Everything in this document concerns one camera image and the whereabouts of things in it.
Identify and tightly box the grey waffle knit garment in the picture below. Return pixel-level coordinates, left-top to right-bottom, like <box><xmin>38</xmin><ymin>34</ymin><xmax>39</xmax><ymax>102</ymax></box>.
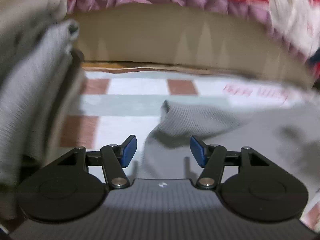
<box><xmin>139</xmin><ymin>99</ymin><xmax>320</xmax><ymax>220</ymax></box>

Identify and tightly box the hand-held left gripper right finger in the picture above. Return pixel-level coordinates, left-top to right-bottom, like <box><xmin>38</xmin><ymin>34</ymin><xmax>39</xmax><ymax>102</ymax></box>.
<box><xmin>190</xmin><ymin>135</ymin><xmax>272</xmax><ymax>189</ymax></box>

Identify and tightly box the checkered round rug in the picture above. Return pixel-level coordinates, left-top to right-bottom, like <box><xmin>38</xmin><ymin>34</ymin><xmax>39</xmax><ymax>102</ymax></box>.
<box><xmin>57</xmin><ymin>71</ymin><xmax>320</xmax><ymax>233</ymax></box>

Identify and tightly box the floral quilted bedspread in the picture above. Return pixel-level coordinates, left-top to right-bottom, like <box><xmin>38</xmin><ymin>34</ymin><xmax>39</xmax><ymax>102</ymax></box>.
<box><xmin>62</xmin><ymin>0</ymin><xmax>320</xmax><ymax>63</ymax></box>

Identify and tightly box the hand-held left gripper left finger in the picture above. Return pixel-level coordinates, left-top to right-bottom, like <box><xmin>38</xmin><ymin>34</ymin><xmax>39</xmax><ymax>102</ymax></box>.
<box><xmin>56</xmin><ymin>135</ymin><xmax>137</xmax><ymax>189</ymax></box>

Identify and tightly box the grey folded garment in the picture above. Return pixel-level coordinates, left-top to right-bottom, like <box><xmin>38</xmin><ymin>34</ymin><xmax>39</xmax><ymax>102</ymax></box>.
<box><xmin>0</xmin><ymin>20</ymin><xmax>80</xmax><ymax>185</ymax></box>

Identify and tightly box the beige bed base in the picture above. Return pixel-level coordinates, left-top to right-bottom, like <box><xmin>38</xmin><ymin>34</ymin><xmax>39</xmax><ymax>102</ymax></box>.
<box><xmin>65</xmin><ymin>2</ymin><xmax>315</xmax><ymax>88</ymax></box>

